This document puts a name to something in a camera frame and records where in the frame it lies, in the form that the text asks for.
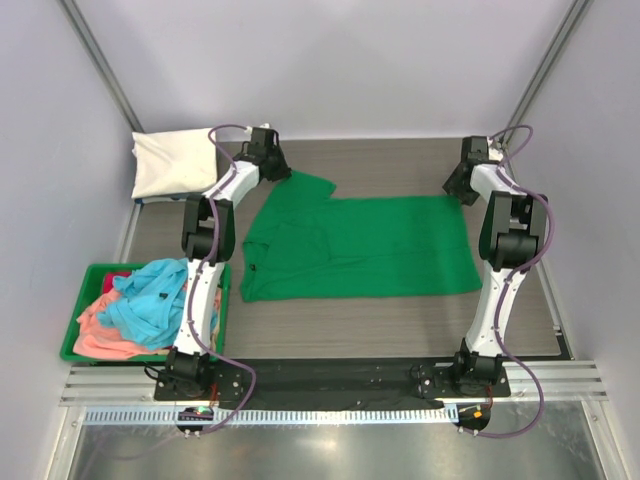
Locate green t shirt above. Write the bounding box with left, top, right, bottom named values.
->
left=240, top=172, right=482, bottom=302

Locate green plastic tray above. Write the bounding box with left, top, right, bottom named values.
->
left=59, top=263, right=233, bottom=362

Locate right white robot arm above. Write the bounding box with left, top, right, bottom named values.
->
left=443, top=136, right=555, bottom=396

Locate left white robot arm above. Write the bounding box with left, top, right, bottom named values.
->
left=154, top=124, right=291, bottom=400

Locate folded white t shirt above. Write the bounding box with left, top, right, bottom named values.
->
left=131, top=128, right=218, bottom=200

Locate light blue t shirt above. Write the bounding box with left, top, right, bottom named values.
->
left=97, top=258, right=188, bottom=350

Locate magenta t shirt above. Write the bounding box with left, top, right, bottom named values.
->
left=102, top=271, right=132, bottom=294

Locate pink t shirt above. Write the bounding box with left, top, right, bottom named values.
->
left=73, top=271, right=187, bottom=360

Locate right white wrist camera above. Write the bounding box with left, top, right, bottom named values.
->
left=487, top=137, right=504, bottom=162

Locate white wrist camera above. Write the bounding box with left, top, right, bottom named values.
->
left=487, top=137, right=504, bottom=162
left=245, top=123, right=272, bottom=133

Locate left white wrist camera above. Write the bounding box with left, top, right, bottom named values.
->
left=245, top=123, right=272, bottom=133

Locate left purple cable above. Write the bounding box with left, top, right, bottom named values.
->
left=177, top=122, right=257, bottom=436

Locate right aluminium frame post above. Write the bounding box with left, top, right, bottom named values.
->
left=506, top=0, right=593, bottom=127

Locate aluminium frame post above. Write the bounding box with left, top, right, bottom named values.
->
left=506, top=0, right=593, bottom=127
left=57, top=0, right=144, bottom=132

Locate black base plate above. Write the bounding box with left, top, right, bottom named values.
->
left=145, top=357, right=511, bottom=411

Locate left aluminium frame post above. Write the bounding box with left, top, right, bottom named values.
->
left=57, top=0, right=144, bottom=132

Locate aluminium rail profile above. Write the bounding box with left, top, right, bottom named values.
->
left=60, top=360, right=607, bottom=405

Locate white slotted cable duct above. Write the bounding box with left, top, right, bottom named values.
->
left=83, top=404, right=458, bottom=427

